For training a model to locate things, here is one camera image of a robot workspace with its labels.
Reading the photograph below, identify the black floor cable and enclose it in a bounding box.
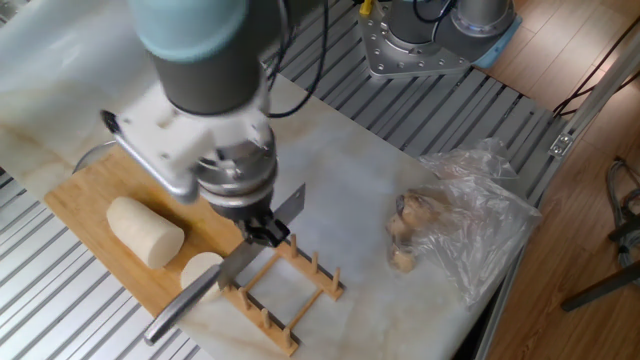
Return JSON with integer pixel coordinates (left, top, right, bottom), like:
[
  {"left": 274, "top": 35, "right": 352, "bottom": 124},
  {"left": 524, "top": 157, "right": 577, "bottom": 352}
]
[{"left": 552, "top": 17, "right": 640, "bottom": 119}]

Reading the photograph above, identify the wooden peg rack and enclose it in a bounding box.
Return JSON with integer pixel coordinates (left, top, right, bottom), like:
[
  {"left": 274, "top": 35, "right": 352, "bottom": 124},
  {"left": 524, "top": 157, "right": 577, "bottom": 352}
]
[{"left": 219, "top": 233, "right": 346, "bottom": 357}]

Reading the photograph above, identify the aluminium frame rail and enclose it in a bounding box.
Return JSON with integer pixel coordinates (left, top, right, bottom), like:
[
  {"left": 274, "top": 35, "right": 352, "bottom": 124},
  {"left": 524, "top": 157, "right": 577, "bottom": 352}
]
[{"left": 472, "top": 29, "right": 640, "bottom": 360}]

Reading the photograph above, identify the white marble slab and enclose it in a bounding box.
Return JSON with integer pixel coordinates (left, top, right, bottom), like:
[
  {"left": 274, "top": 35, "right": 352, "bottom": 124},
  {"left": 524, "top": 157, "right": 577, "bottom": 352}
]
[{"left": 0, "top": 0, "right": 531, "bottom": 360}]

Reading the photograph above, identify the round white radish slice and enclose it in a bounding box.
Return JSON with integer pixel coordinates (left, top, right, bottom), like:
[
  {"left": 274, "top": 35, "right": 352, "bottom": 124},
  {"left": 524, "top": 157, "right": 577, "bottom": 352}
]
[{"left": 179, "top": 251, "right": 225, "bottom": 291}]

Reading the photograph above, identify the silver wrist coupling ring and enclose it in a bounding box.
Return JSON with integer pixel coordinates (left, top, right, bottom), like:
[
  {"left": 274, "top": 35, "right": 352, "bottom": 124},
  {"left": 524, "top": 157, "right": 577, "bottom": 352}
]
[{"left": 194, "top": 129, "right": 279, "bottom": 209}]

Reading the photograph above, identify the wooden cutting board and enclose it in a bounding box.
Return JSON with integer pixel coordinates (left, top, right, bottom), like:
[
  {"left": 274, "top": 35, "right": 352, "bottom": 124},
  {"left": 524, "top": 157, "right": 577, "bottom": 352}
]
[{"left": 43, "top": 144, "right": 249, "bottom": 319}]

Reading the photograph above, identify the silver corner bracket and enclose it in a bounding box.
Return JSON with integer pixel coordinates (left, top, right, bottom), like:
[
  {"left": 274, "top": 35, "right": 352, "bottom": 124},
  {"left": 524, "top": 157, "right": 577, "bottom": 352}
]
[{"left": 548, "top": 132, "right": 574, "bottom": 159}]

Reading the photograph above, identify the black cable with metal plug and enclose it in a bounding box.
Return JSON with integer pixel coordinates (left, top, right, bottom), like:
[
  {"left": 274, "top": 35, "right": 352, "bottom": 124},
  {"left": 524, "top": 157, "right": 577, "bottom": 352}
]
[{"left": 264, "top": 0, "right": 297, "bottom": 94}]

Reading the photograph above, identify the clear plastic bag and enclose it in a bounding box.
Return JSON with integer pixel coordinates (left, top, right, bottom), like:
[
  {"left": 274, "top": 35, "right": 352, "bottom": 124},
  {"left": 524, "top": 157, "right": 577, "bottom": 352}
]
[{"left": 387, "top": 137, "right": 544, "bottom": 306}]

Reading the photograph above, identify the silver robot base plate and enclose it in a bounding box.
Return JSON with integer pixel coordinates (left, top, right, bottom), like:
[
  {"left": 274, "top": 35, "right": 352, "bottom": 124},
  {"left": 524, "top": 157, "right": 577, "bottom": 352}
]
[{"left": 357, "top": 2, "right": 474, "bottom": 80}]

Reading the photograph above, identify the steel cleaver knife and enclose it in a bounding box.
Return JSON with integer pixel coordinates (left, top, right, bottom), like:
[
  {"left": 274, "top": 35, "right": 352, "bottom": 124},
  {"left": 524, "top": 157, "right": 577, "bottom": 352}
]
[{"left": 143, "top": 182, "right": 307, "bottom": 347}]

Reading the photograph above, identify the black cable with clip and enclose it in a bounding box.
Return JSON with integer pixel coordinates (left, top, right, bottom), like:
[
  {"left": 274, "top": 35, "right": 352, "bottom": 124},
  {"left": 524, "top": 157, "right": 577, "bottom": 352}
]
[{"left": 267, "top": 0, "right": 331, "bottom": 120}]

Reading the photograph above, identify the grey cable bundle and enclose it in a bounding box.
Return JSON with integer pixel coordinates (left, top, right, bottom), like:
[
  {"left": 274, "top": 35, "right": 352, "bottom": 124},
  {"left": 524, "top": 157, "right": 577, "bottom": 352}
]
[{"left": 604, "top": 157, "right": 640, "bottom": 269}]

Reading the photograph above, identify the black stand leg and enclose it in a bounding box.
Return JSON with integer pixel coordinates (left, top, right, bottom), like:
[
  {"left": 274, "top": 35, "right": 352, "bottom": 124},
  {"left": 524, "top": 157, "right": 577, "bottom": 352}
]
[{"left": 559, "top": 259, "right": 640, "bottom": 314}]

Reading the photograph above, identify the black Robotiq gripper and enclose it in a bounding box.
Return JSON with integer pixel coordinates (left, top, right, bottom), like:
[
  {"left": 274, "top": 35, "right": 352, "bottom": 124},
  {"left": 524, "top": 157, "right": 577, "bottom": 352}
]
[{"left": 214, "top": 191, "right": 292, "bottom": 250}]

